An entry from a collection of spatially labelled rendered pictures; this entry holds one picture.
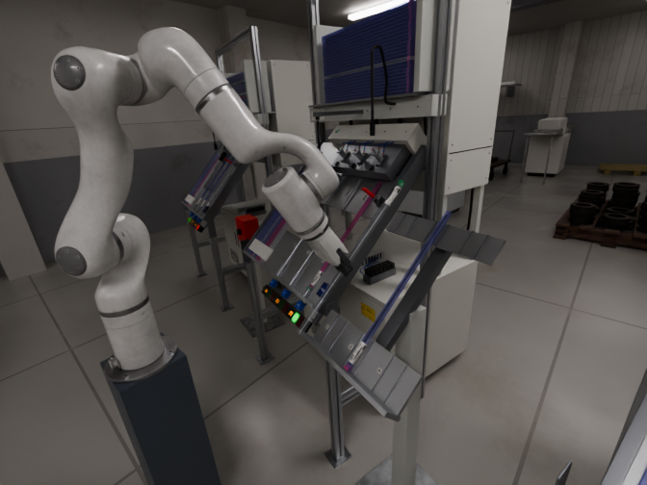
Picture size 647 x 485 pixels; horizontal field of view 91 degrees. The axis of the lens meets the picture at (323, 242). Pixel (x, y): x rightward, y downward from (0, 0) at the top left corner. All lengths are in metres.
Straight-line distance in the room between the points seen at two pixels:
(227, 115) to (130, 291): 0.53
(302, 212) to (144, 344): 0.59
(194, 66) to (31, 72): 3.95
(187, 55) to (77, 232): 0.45
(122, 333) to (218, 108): 0.63
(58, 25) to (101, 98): 4.02
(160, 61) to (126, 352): 0.72
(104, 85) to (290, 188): 0.39
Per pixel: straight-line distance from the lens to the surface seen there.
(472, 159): 1.53
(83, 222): 0.89
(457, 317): 1.83
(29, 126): 4.57
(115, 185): 0.86
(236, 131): 0.69
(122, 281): 0.99
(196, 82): 0.72
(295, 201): 0.69
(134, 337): 1.02
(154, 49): 0.76
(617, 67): 9.19
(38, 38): 4.71
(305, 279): 1.23
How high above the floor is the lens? 1.33
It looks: 21 degrees down
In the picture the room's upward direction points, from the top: 4 degrees counter-clockwise
